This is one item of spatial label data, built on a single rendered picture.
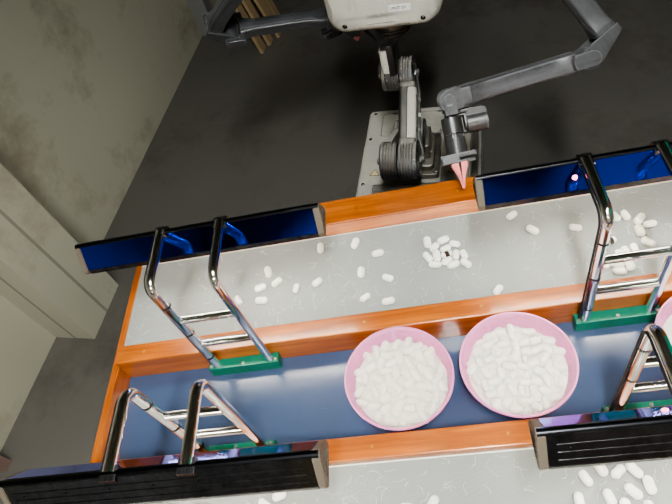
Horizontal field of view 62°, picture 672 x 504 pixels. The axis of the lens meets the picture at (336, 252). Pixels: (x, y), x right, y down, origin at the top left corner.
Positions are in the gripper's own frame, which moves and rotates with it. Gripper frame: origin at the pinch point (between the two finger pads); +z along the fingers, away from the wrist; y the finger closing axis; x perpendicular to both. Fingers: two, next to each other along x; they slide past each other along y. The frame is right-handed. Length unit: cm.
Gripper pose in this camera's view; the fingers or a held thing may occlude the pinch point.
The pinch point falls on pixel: (463, 185)
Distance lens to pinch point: 166.5
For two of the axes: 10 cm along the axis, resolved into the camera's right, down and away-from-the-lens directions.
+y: 9.6, -1.9, -2.0
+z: 2.0, 9.8, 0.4
